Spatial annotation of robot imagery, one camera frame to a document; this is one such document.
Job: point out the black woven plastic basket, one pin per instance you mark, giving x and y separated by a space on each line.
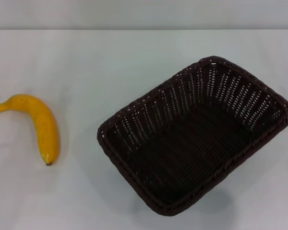
194 148

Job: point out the yellow plastic banana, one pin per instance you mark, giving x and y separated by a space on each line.
44 119

